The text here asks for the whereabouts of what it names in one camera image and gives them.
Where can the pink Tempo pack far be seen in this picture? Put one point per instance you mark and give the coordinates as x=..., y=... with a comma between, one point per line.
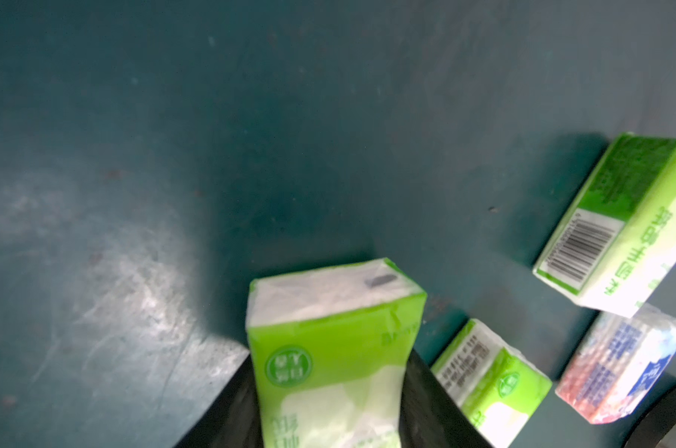
x=617, y=363

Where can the green tissue pack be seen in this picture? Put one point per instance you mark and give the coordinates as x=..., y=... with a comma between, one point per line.
x=493, y=384
x=329, y=348
x=617, y=241

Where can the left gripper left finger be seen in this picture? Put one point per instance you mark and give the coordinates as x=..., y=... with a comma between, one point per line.
x=233, y=419

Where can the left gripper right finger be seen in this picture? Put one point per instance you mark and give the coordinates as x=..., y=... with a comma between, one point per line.
x=429, y=418

